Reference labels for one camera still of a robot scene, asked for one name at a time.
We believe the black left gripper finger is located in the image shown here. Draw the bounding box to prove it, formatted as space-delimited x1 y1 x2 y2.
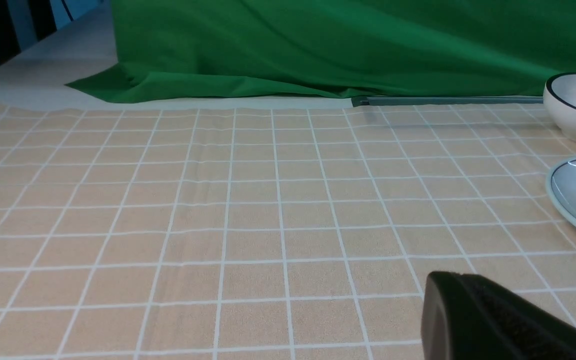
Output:
420 271 576 360

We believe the green backdrop cloth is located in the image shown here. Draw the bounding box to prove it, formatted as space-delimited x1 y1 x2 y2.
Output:
69 0 576 104

